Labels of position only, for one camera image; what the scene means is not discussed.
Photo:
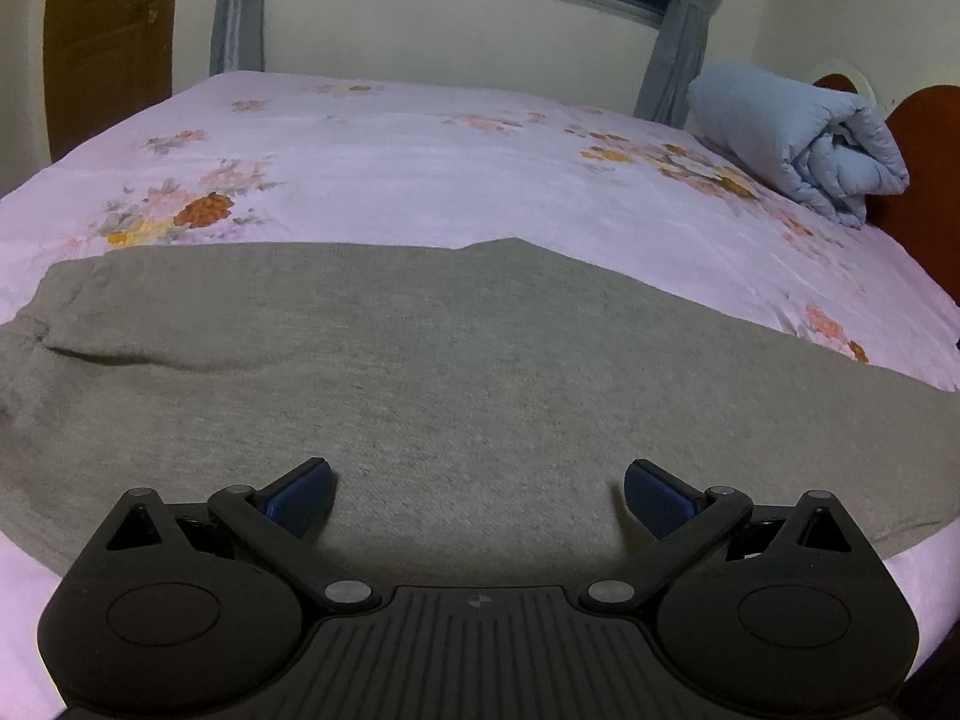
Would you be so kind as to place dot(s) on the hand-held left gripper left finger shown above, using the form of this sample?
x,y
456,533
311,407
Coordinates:
x,y
300,499

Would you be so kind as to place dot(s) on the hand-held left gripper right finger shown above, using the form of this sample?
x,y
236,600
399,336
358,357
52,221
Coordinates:
x,y
660,499

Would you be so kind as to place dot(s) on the grey pants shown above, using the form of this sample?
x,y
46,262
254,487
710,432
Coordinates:
x,y
450,375

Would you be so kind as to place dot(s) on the bed with pink floral sheet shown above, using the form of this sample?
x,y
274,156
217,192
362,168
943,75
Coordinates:
x,y
420,165

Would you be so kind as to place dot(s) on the rolled light blue quilt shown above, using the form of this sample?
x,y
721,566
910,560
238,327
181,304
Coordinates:
x,y
780,135

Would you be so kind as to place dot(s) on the brown wooden headboard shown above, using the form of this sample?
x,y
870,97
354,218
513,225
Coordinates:
x,y
926,187

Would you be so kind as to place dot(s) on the grey curtain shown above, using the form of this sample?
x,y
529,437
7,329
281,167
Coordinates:
x,y
682,37
240,7

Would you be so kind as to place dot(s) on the brown wooden door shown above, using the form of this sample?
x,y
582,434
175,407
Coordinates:
x,y
105,45

